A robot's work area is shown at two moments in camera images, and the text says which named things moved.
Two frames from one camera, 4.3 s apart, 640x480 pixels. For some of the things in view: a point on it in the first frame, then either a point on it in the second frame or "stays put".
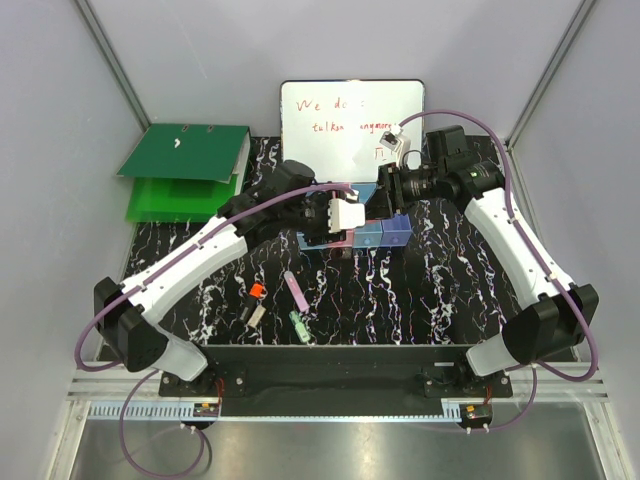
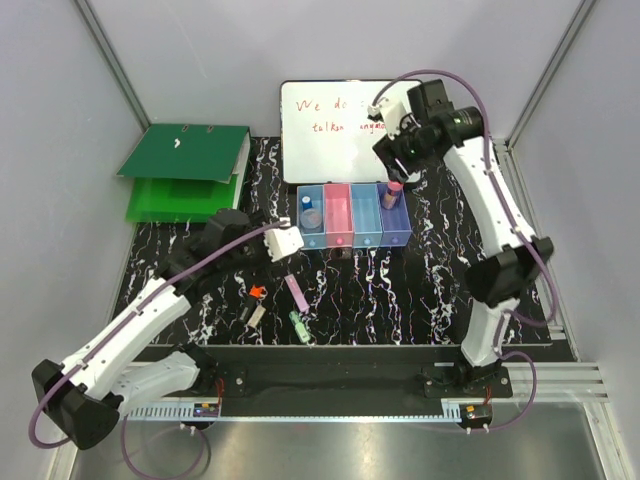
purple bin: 395,231 stays put
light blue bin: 368,233 stays put
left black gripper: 323,236 → 260,238
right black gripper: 388,195 → 387,150
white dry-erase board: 335,126 stays put
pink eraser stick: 296,291 stays put
